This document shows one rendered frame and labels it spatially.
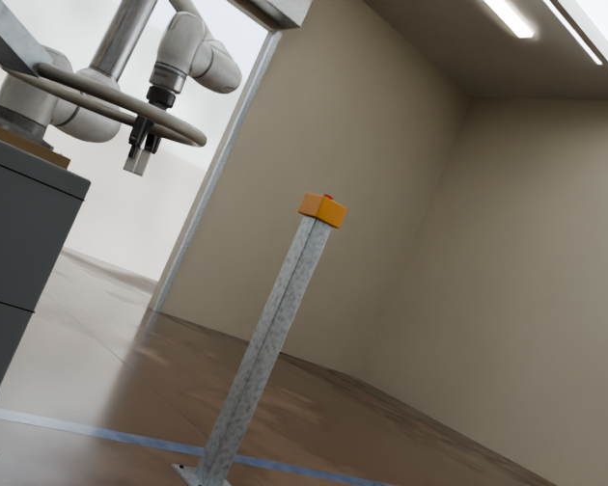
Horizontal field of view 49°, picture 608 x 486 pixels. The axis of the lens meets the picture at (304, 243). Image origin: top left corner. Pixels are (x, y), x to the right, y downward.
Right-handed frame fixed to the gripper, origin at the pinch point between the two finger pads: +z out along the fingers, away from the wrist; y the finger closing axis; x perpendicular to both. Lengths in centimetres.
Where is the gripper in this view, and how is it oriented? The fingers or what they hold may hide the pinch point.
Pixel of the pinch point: (137, 161)
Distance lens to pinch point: 181.9
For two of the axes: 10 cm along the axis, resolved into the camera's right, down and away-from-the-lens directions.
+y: -2.3, -0.9, -9.7
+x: 9.1, 3.4, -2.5
